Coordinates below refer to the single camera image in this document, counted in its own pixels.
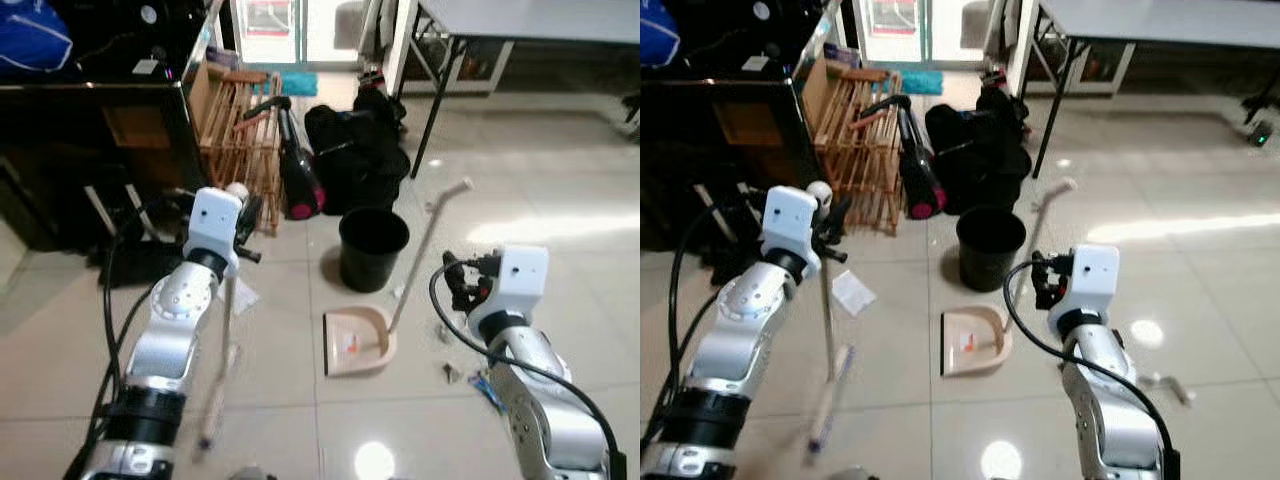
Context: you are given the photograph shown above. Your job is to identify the beige long-handled dustpan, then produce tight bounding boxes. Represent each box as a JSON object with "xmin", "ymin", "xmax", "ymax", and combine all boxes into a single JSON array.
[
  {"xmin": 322, "ymin": 178, "xmax": 475, "ymax": 380},
  {"xmin": 939, "ymin": 178, "xmax": 1079, "ymax": 379}
]

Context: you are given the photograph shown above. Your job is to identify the long-handled broom purple bristles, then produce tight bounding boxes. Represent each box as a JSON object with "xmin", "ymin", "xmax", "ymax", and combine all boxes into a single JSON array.
[
  {"xmin": 806, "ymin": 181, "xmax": 858, "ymax": 459},
  {"xmin": 193, "ymin": 181, "xmax": 251, "ymax": 459}
]

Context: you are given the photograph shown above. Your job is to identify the black round waste bin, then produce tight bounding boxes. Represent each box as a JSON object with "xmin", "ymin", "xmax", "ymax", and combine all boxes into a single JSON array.
[
  {"xmin": 337, "ymin": 206, "xmax": 412, "ymax": 294},
  {"xmin": 954, "ymin": 206, "xmax": 1029, "ymax": 294}
]

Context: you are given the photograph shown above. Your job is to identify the black pink stick vacuum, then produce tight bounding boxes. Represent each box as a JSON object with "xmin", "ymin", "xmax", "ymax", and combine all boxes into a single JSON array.
[
  {"xmin": 860, "ymin": 93, "xmax": 948, "ymax": 222},
  {"xmin": 242, "ymin": 94, "xmax": 327, "ymax": 222}
]

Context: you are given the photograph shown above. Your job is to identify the wooden slatted rack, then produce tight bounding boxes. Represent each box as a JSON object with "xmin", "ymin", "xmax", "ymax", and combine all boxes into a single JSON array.
[
  {"xmin": 188, "ymin": 60, "xmax": 288, "ymax": 238},
  {"xmin": 800, "ymin": 56, "xmax": 907, "ymax": 238}
]

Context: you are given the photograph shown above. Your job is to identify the blue yellow snack bag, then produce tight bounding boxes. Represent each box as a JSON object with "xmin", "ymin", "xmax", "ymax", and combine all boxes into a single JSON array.
[{"xmin": 467, "ymin": 368, "xmax": 507, "ymax": 417}]

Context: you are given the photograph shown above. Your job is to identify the black fabric bag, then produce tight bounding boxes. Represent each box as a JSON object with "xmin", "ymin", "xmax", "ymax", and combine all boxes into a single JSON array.
[
  {"xmin": 302, "ymin": 85, "xmax": 413, "ymax": 217},
  {"xmin": 924, "ymin": 82, "xmax": 1035, "ymax": 215}
]

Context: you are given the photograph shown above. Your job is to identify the black glossy cabinet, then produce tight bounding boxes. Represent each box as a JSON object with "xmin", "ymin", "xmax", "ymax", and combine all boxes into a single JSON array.
[
  {"xmin": 640, "ymin": 75, "xmax": 831, "ymax": 253},
  {"xmin": 0, "ymin": 78, "xmax": 209, "ymax": 253}
]

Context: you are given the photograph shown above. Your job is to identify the long crumpled white tissue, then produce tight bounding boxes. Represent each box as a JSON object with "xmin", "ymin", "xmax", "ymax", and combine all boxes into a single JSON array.
[{"xmin": 1140, "ymin": 370, "xmax": 1197, "ymax": 407}]

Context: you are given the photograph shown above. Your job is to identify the red white poster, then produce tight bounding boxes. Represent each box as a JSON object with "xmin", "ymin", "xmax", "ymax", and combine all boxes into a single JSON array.
[
  {"xmin": 244, "ymin": 0, "xmax": 294, "ymax": 37},
  {"xmin": 870, "ymin": 0, "xmax": 920, "ymax": 36}
]

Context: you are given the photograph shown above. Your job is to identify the grey table black legs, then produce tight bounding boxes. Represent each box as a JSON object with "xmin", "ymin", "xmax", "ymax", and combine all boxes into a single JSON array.
[
  {"xmin": 400, "ymin": 0, "xmax": 641, "ymax": 183},
  {"xmin": 1020, "ymin": 0, "xmax": 1280, "ymax": 181}
]

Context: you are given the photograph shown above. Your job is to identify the black office chair base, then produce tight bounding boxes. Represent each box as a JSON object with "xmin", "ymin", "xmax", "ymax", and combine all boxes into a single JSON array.
[{"xmin": 1238, "ymin": 78, "xmax": 1280, "ymax": 151}]

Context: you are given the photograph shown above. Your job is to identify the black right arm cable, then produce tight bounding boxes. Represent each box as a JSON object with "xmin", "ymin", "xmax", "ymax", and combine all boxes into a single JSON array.
[
  {"xmin": 1002, "ymin": 260, "xmax": 1183, "ymax": 480},
  {"xmin": 428, "ymin": 262, "xmax": 626, "ymax": 480}
]

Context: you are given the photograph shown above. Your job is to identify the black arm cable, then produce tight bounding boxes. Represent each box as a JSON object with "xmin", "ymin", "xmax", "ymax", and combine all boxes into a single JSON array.
[
  {"xmin": 65, "ymin": 190, "xmax": 196, "ymax": 479},
  {"xmin": 428, "ymin": 262, "xmax": 626, "ymax": 480},
  {"xmin": 643, "ymin": 205, "xmax": 766, "ymax": 471},
  {"xmin": 1002, "ymin": 260, "xmax": 1183, "ymax": 480}
]

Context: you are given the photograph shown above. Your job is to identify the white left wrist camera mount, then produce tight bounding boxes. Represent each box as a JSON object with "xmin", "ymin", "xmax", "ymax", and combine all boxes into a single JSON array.
[
  {"xmin": 182, "ymin": 186, "xmax": 245, "ymax": 279},
  {"xmin": 759, "ymin": 186, "xmax": 823, "ymax": 283}
]

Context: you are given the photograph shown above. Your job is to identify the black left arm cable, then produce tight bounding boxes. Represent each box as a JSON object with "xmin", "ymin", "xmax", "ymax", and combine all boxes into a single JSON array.
[
  {"xmin": 643, "ymin": 205, "xmax": 766, "ymax": 471},
  {"xmin": 65, "ymin": 190, "xmax": 196, "ymax": 479}
]

